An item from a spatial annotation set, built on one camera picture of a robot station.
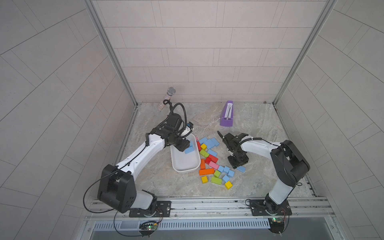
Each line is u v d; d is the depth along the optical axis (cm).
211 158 87
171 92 85
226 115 98
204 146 91
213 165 85
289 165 46
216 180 79
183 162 86
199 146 91
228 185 77
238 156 74
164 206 72
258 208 71
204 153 89
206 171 83
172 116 101
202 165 85
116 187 40
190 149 92
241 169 84
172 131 62
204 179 79
